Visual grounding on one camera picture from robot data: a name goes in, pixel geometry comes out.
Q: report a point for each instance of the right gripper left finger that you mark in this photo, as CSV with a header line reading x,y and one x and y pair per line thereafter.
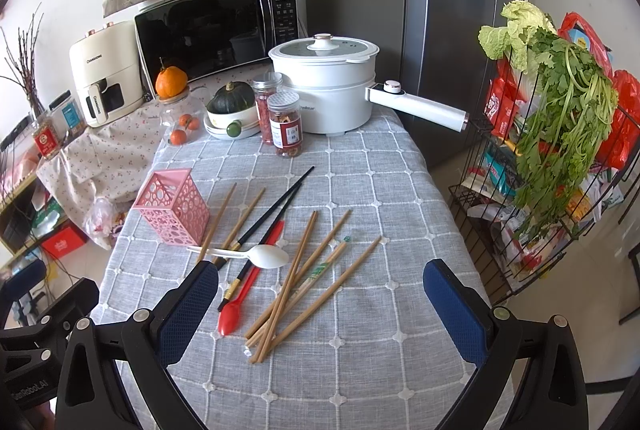
x,y
91,394

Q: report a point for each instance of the black wire rack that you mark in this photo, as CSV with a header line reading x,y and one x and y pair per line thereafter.
x,y
483,199

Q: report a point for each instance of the green leafy herbs bunch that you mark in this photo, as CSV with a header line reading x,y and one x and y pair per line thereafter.
x,y
561,139

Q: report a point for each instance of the white electric cooking pot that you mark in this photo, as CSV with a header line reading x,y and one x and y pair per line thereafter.
x,y
336,83

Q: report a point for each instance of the dark green kabocha squash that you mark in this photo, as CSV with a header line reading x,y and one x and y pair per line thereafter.
x,y
234,97

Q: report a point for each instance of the grey checked tablecloth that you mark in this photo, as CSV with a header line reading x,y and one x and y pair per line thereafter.
x,y
372,352

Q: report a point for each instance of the blue-label jar black lid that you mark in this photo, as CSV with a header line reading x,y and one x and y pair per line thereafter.
x,y
67,118

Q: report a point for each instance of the red plastic spoon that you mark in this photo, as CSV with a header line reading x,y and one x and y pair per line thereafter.
x,y
230,316

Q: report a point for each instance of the white ceramic bowl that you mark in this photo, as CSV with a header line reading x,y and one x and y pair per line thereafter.
x,y
232,126

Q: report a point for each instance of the glass jar with small oranges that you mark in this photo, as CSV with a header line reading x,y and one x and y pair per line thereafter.
x,y
183,120

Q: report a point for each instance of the white plastic spoon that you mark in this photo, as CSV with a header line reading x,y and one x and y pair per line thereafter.
x,y
262,256

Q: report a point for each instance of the green-printed bamboo chopstick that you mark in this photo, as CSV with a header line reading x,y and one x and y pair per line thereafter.
x,y
315,275

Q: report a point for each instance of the short jar with red label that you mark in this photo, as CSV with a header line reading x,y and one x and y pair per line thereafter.
x,y
285,123

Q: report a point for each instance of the tall jar of red berries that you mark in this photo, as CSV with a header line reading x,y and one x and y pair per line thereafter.
x,y
264,86

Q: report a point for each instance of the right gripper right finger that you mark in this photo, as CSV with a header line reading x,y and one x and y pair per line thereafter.
x,y
552,394

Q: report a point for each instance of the orange tangerine fruit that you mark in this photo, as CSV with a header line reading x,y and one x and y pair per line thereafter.
x,y
170,81

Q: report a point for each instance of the black microwave oven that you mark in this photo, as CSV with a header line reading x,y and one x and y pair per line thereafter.
x,y
203,37

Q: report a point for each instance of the pale green cabbage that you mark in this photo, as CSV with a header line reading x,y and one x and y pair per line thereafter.
x,y
523,20

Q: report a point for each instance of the red-label nut jar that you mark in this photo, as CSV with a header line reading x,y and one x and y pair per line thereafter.
x,y
45,138

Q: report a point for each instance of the wooden chopstick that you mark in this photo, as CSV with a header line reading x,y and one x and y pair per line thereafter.
x,y
238,225
213,228
265,334
254,339
301,272
273,342

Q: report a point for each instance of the cream air fryer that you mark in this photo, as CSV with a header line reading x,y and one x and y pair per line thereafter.
x,y
106,72

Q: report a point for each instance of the floral white table cover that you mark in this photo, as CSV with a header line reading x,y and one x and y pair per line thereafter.
x,y
112,162

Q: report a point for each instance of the red box on floor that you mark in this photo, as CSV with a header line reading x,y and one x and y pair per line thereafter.
x,y
65,240

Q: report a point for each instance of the pink perforated utensil holder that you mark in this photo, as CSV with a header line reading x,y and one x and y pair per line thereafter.
x,y
174,207

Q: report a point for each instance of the dry branches in vase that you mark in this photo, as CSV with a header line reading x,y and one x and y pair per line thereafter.
x,y
22,62

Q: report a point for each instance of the red plastic bag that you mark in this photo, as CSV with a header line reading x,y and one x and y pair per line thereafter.
x,y
615,150

